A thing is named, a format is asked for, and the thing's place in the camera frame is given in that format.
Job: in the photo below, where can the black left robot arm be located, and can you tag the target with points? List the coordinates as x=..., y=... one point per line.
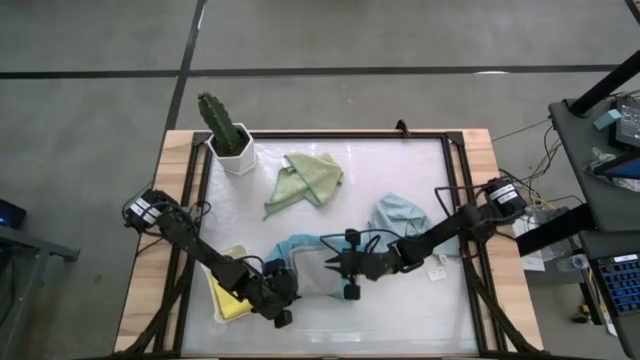
x=195, y=245

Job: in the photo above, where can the black table clamp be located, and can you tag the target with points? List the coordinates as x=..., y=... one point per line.
x=402, y=127

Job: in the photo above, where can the small teal box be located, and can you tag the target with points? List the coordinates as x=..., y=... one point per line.
x=607, y=119

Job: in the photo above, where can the white hexagonal plant pot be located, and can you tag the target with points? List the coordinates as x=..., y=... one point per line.
x=240, y=164

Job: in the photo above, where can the white paper label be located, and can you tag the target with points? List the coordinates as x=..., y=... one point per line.
x=436, y=273

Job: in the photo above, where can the pale green microfiber towel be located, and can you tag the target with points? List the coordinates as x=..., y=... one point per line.
x=310, y=180

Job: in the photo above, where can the yellow microfiber towel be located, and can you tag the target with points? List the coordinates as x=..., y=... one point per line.
x=227, y=305

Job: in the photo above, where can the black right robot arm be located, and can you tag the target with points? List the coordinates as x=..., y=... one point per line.
x=450, y=225

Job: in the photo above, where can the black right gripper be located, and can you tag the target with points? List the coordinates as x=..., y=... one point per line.
x=370, y=262

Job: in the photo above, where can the clear plastic bottle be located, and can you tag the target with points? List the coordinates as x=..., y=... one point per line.
x=575, y=262

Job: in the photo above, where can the teal blue microfiber towel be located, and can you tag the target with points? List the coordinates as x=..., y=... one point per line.
x=282, y=250

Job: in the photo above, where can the blue backlit keyboard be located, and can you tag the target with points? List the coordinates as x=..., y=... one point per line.
x=622, y=285

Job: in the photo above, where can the black stand post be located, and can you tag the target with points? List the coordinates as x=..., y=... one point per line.
x=605, y=85

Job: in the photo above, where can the green cactus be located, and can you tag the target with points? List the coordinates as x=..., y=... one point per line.
x=220, y=125

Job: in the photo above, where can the grey equipment cart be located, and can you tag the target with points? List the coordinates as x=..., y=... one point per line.
x=585, y=175

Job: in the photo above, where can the grey microfiber towel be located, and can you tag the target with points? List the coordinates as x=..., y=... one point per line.
x=312, y=272

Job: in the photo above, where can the light blue microfiber towel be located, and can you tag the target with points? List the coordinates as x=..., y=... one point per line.
x=400, y=212

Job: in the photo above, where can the white plastic bin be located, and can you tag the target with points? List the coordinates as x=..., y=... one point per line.
x=235, y=248

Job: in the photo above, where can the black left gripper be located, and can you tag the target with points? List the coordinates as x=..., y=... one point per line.
x=277, y=292

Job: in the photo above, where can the dark tablet screen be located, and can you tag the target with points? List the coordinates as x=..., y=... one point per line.
x=630, y=122

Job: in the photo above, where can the clear plastic bag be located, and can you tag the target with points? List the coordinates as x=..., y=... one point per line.
x=605, y=165

